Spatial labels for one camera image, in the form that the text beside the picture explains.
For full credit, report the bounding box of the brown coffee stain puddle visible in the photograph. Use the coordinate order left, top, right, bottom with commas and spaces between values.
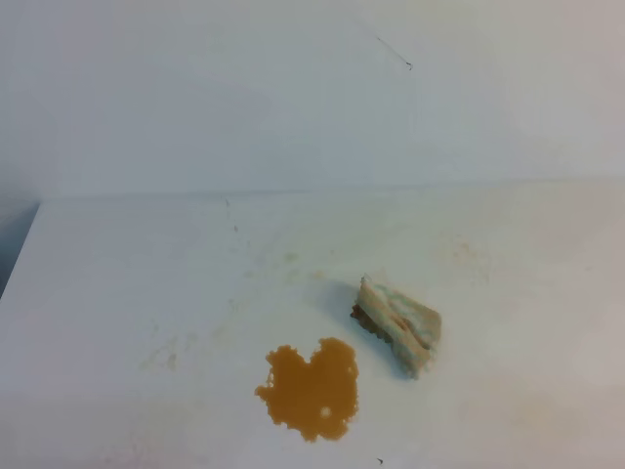
255, 337, 358, 443

